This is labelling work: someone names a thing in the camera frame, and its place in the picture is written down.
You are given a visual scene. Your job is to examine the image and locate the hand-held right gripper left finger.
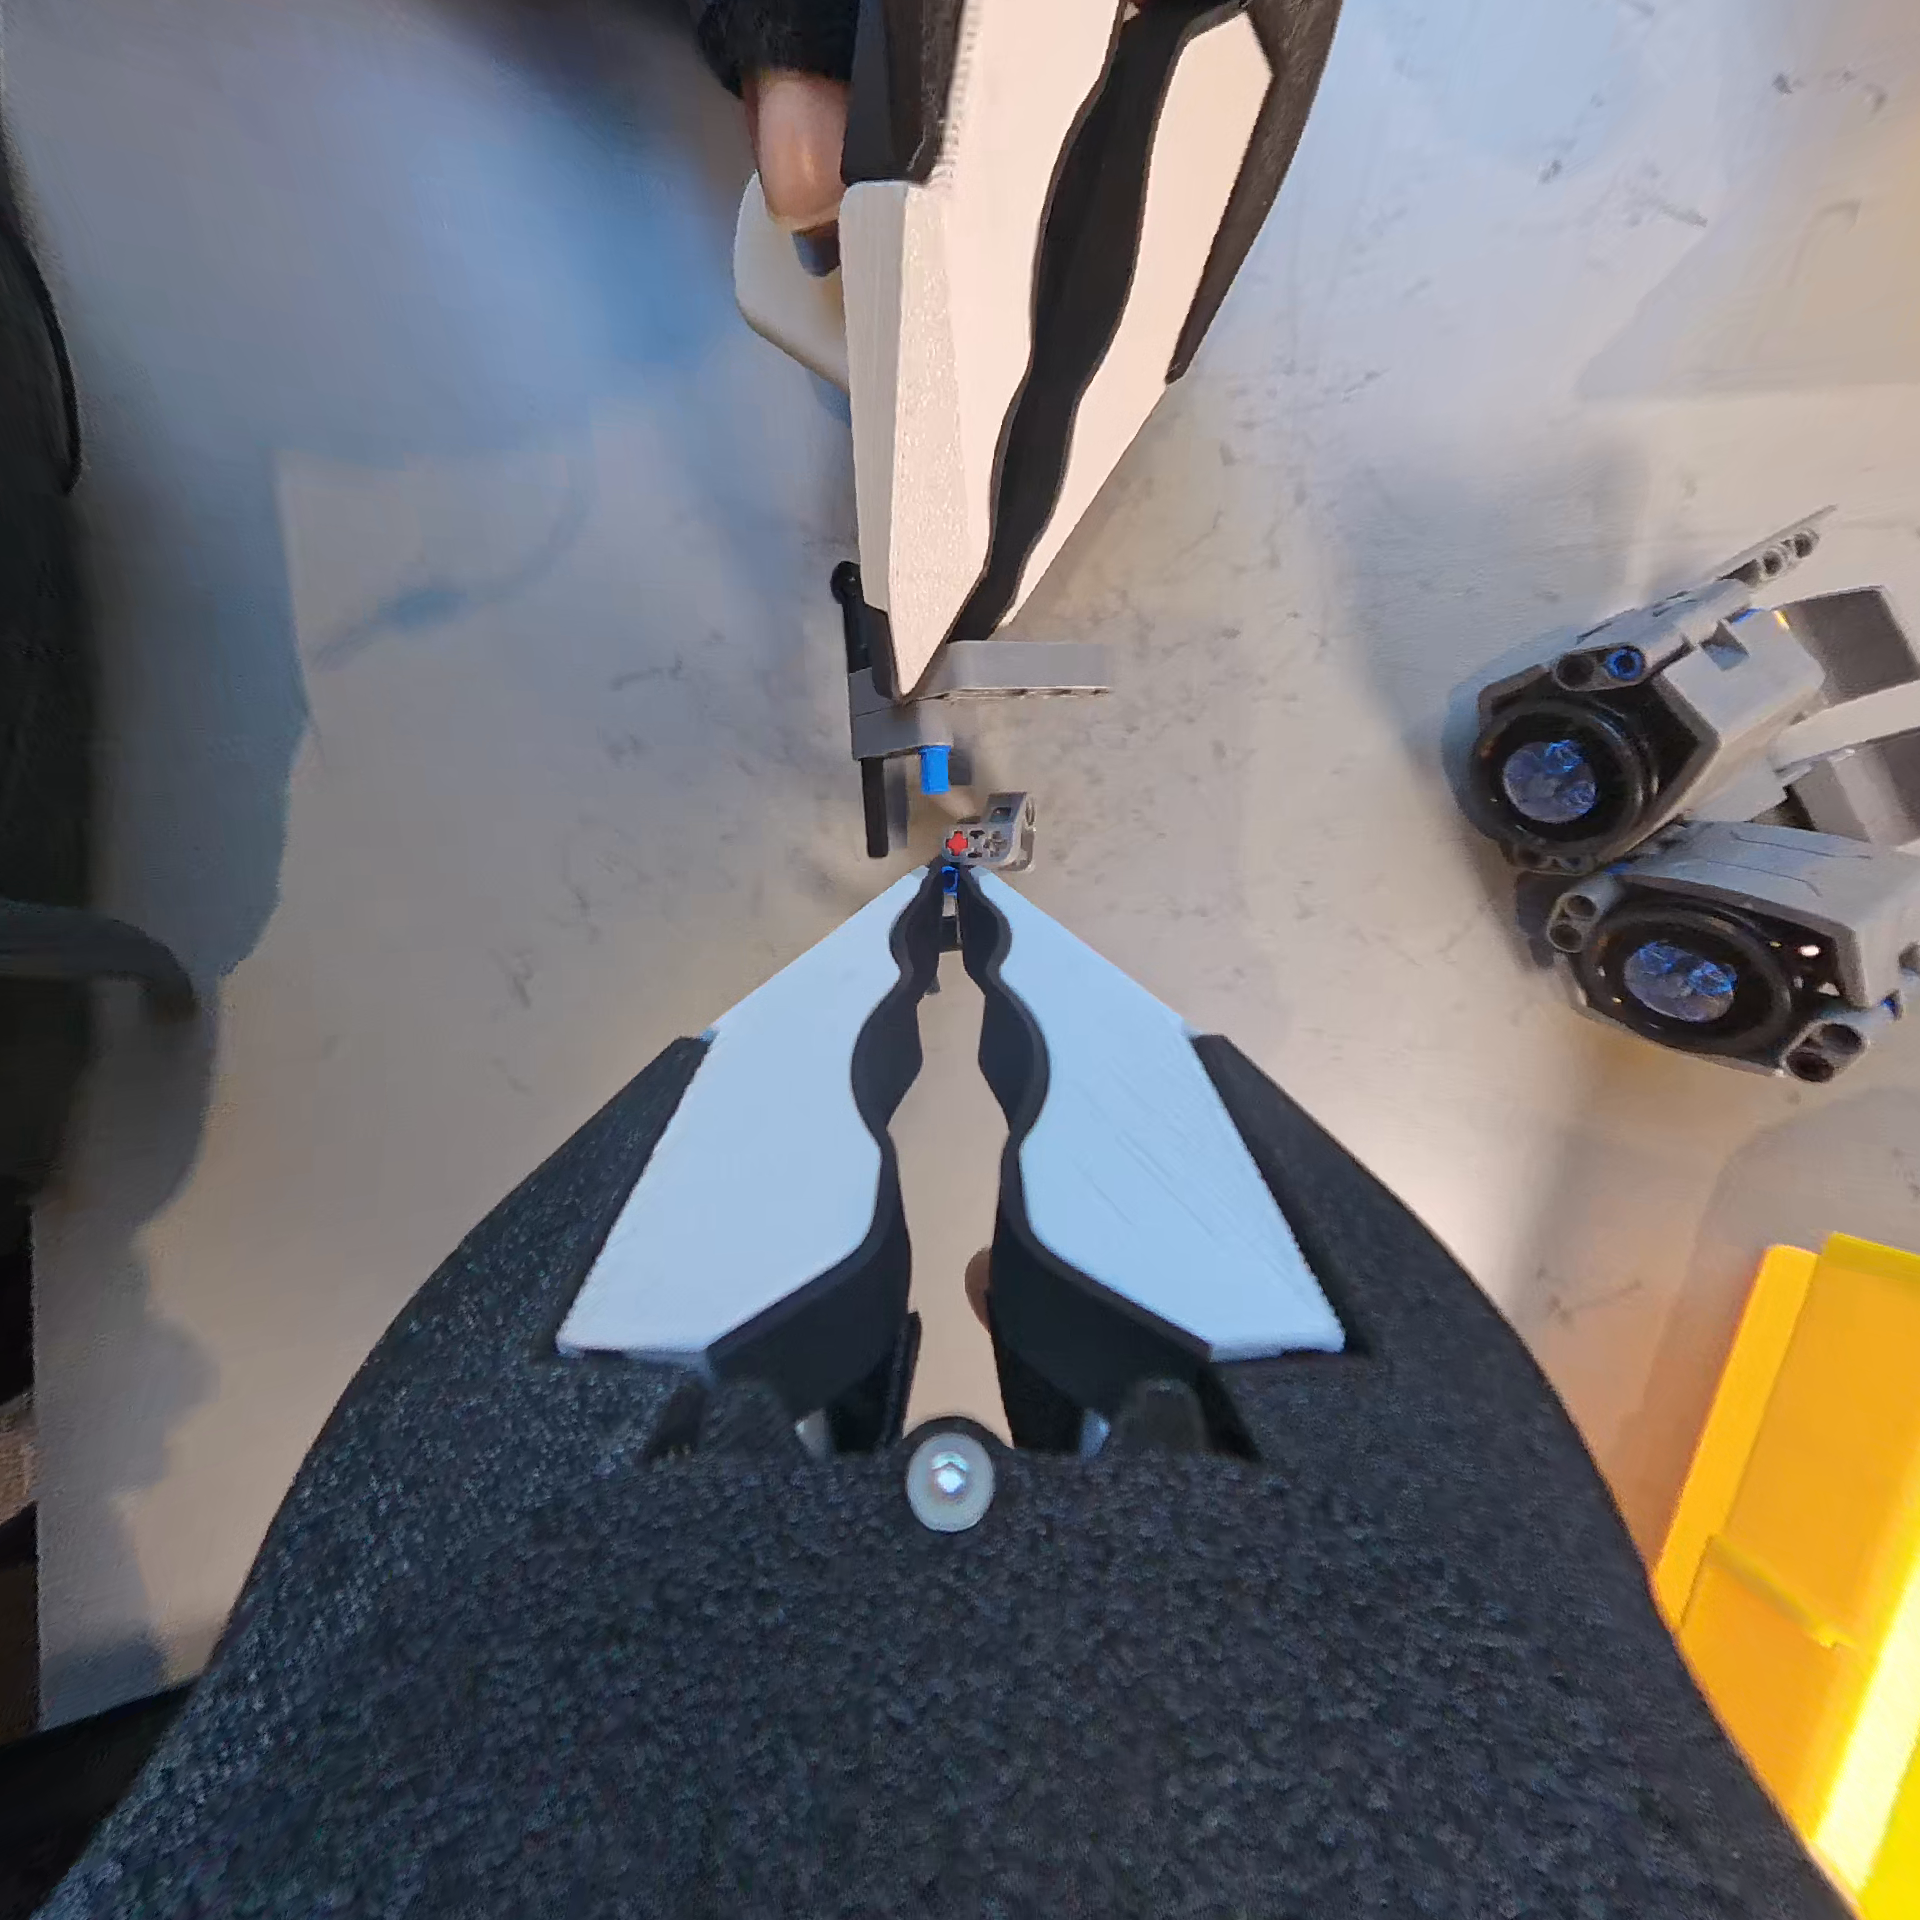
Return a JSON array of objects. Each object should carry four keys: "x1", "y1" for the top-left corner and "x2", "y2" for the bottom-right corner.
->
[{"x1": 554, "y1": 866, "x2": 940, "y2": 1454}]

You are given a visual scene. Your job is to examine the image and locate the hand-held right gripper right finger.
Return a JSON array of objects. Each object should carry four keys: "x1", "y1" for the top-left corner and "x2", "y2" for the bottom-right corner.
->
[{"x1": 951, "y1": 866, "x2": 1345, "y2": 1454}]

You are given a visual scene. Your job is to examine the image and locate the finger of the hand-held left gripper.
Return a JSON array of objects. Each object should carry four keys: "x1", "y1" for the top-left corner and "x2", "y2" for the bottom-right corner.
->
[
  {"x1": 982, "y1": 0, "x2": 1273, "y2": 639},
  {"x1": 838, "y1": 0, "x2": 1126, "y2": 703}
]

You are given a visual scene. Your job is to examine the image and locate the grey brick beam piece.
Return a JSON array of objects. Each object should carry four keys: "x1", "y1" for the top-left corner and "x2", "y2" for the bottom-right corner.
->
[{"x1": 829, "y1": 560, "x2": 1114, "y2": 859}]

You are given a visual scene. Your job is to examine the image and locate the black brick assembly coloured pins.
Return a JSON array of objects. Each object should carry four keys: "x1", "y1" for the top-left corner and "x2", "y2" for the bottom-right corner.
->
[{"x1": 928, "y1": 790, "x2": 1037, "y2": 910}]

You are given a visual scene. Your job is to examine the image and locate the grey desk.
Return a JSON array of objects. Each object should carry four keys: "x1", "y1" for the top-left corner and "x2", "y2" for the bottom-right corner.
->
[{"x1": 29, "y1": 0, "x2": 1920, "y2": 1728}]

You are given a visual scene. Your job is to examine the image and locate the person's left hand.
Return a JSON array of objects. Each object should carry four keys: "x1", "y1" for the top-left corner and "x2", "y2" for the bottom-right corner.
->
[{"x1": 742, "y1": 66, "x2": 857, "y2": 232}]

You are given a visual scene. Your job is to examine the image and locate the yellow storage bin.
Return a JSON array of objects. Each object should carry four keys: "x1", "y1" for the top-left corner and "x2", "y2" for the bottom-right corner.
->
[{"x1": 1650, "y1": 1231, "x2": 1920, "y2": 1907}]

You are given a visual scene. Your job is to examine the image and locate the grey twin engine brick model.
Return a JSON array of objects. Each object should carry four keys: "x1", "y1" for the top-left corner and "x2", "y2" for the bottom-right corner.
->
[{"x1": 1441, "y1": 507, "x2": 1920, "y2": 1085}]

